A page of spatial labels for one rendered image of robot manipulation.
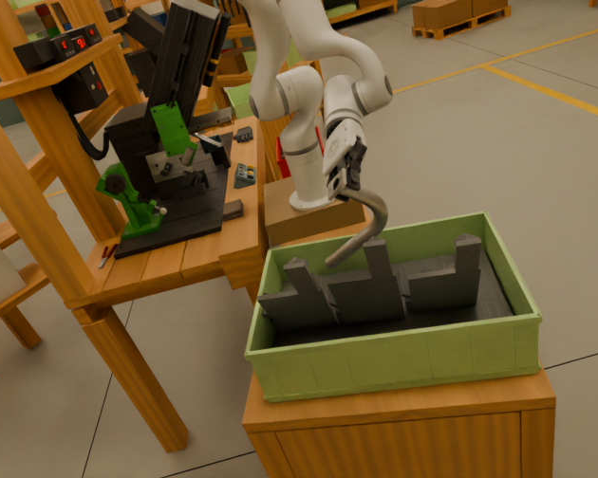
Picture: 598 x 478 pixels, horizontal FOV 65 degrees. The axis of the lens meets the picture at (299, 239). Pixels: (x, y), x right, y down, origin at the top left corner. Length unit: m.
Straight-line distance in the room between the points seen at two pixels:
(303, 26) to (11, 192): 0.98
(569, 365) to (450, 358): 1.21
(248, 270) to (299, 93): 0.60
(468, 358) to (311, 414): 0.37
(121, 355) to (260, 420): 0.86
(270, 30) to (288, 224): 0.60
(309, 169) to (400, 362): 0.73
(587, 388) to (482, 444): 1.02
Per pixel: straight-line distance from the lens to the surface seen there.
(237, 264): 1.58
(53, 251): 1.68
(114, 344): 1.87
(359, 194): 0.92
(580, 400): 2.14
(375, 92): 1.05
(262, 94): 1.43
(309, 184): 1.55
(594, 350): 2.32
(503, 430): 1.19
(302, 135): 1.49
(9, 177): 1.60
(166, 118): 2.08
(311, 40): 1.09
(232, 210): 1.75
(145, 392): 2.03
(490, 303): 1.23
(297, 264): 0.95
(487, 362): 1.10
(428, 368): 1.09
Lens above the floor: 1.67
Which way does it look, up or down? 31 degrees down
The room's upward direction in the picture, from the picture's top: 17 degrees counter-clockwise
